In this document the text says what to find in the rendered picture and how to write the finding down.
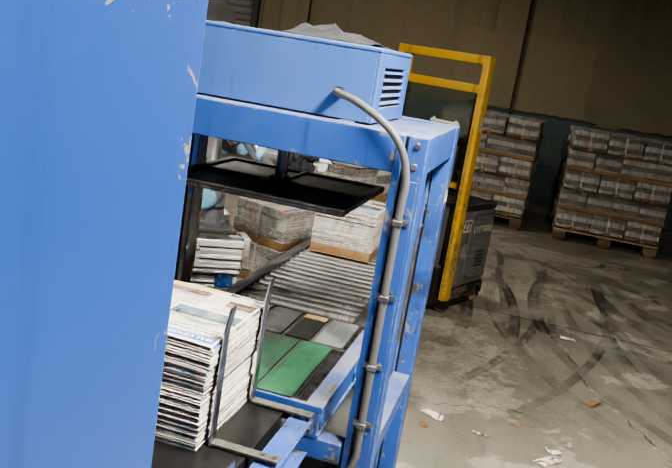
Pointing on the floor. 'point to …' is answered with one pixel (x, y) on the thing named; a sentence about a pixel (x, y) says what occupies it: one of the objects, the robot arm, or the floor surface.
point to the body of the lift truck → (471, 281)
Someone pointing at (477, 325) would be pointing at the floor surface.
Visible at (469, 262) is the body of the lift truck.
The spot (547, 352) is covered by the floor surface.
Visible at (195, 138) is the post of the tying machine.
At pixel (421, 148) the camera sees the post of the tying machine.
